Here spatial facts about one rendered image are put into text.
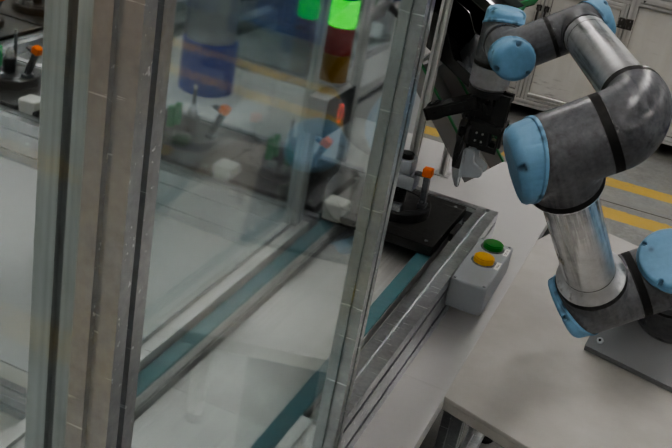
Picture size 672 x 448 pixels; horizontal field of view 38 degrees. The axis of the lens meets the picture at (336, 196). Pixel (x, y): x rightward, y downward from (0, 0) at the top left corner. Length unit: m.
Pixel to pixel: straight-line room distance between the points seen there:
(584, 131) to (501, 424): 0.53
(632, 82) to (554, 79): 4.55
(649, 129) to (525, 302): 0.73
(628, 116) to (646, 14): 4.48
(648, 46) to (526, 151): 4.54
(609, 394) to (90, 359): 1.30
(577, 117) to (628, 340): 0.65
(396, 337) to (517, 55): 0.52
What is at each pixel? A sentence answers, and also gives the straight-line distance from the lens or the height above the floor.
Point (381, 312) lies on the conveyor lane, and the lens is 1.65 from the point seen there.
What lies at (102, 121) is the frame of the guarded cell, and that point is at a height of 1.59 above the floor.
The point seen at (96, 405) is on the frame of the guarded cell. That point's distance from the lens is 0.61.
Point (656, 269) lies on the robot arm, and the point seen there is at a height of 1.11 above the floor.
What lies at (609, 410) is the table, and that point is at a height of 0.86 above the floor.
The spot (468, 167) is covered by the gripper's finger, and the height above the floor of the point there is 1.11.
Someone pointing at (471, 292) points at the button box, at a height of 0.94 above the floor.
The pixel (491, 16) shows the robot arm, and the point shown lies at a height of 1.41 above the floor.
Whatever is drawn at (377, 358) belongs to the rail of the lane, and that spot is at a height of 0.96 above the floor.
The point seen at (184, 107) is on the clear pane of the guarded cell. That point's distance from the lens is 0.59.
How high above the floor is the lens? 1.78
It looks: 24 degrees down
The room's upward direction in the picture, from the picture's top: 11 degrees clockwise
